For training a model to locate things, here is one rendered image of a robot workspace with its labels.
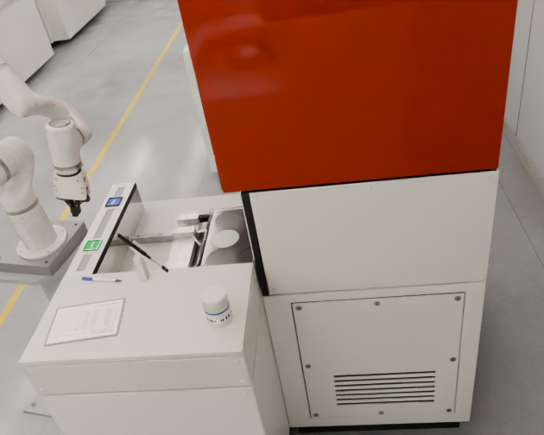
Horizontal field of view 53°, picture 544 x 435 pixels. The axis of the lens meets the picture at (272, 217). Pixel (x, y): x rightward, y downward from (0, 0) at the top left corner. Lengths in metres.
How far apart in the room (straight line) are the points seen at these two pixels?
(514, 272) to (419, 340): 1.24
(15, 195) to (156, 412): 0.91
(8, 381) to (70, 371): 1.49
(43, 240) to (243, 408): 1.01
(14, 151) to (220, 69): 0.93
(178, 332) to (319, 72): 0.78
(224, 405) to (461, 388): 0.94
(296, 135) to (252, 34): 0.28
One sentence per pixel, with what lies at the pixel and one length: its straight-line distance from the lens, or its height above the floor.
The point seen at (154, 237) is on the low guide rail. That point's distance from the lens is 2.10.
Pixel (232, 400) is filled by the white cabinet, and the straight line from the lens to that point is 1.61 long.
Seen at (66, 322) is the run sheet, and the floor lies 0.97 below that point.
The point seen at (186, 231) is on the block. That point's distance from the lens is 1.97.
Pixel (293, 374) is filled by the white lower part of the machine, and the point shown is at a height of 0.42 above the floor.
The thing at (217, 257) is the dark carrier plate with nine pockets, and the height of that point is 0.90.
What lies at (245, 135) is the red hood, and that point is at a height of 1.40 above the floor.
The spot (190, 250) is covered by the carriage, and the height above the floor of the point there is 0.88.
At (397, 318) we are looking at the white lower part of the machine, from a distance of 1.86.
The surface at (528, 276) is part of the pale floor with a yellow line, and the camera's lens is 3.08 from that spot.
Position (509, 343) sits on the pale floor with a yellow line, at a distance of 2.74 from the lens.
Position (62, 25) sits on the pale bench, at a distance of 8.14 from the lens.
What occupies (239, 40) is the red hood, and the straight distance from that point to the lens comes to 1.33.
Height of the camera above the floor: 2.04
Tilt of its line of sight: 36 degrees down
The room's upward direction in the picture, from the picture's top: 10 degrees counter-clockwise
